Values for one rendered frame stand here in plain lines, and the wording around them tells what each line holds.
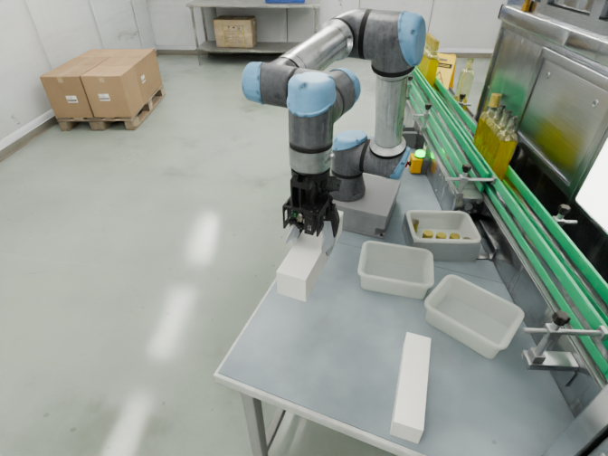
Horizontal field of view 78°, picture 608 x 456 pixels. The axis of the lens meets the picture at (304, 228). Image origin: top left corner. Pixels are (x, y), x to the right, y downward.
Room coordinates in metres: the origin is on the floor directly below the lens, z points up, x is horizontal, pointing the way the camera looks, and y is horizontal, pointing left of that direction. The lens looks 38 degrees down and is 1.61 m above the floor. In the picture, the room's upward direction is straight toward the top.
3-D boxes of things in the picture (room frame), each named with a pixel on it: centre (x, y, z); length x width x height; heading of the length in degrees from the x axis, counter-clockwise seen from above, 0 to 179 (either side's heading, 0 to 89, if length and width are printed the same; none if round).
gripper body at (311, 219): (0.59, -0.01, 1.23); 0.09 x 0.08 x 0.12; 158
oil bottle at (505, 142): (1.23, -0.71, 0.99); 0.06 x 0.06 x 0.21; 87
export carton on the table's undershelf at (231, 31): (6.77, 1.11, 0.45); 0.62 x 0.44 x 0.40; 82
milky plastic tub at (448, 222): (1.02, -0.47, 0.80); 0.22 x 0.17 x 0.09; 87
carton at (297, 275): (0.61, -0.02, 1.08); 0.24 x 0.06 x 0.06; 158
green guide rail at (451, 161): (2.04, -0.61, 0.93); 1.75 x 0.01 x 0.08; 177
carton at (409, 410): (0.48, -0.26, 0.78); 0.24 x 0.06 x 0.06; 161
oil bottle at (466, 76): (2.03, -0.85, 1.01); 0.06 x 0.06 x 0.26; 2
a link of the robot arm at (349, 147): (1.21, -0.17, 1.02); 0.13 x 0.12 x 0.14; 64
